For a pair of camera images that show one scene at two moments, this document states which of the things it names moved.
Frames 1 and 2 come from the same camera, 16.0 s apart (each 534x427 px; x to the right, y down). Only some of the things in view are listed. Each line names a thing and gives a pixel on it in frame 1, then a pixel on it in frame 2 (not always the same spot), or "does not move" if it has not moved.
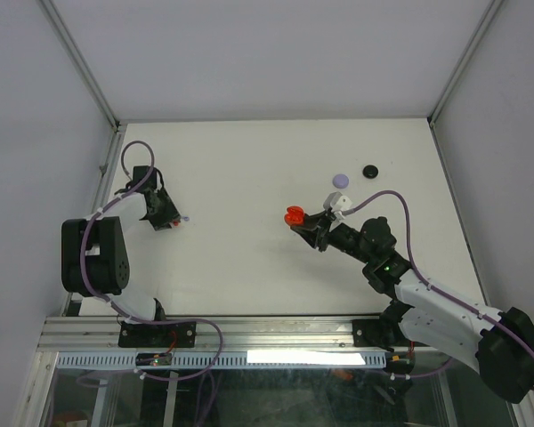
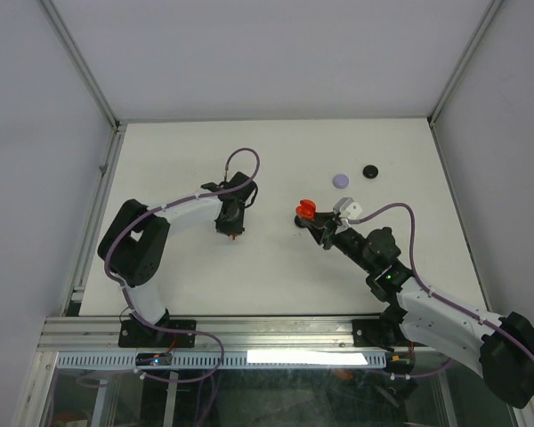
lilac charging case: (341, 181) does not move
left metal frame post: (72, 55) does not move
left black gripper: (171, 213) -> (235, 229)
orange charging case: (295, 215) -> (307, 210)
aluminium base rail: (214, 334) does not move
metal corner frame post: (464, 61) does not move
